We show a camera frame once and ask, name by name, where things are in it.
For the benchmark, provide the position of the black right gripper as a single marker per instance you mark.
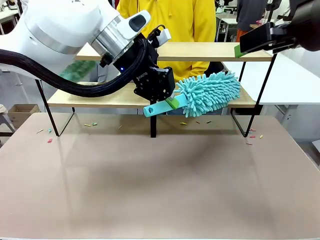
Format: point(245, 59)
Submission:
point(306, 22)

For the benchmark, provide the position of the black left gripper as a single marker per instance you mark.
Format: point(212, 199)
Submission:
point(155, 82)

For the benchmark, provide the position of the teal chenille duster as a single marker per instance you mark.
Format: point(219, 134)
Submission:
point(210, 92)

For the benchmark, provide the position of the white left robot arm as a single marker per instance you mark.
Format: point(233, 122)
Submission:
point(57, 25)

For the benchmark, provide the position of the person in dark jacket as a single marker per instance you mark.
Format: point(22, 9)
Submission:
point(252, 12)

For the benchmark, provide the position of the white background desk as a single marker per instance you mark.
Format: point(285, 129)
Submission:
point(228, 21)

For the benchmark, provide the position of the wooden two-tier shelf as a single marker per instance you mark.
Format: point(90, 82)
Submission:
point(153, 125)

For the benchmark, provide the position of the shorter wooden shelf board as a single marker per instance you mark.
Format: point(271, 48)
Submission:
point(200, 51)

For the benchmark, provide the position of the white side table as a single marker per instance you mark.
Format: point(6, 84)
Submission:
point(287, 82)

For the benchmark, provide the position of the longer wooden shelf board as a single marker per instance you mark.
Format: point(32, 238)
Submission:
point(100, 102)

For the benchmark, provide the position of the person in yellow hoodie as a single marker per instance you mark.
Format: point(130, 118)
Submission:
point(175, 20)

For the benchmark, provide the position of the green fuzzy object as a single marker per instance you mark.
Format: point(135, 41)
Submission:
point(80, 71)

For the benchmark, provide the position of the pale yellow paper scrap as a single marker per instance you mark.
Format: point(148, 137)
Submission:
point(40, 131)

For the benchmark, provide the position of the brown cardboard box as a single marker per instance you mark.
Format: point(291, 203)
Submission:
point(22, 117)

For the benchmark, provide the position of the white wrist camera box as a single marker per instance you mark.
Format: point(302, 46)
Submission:
point(165, 36)

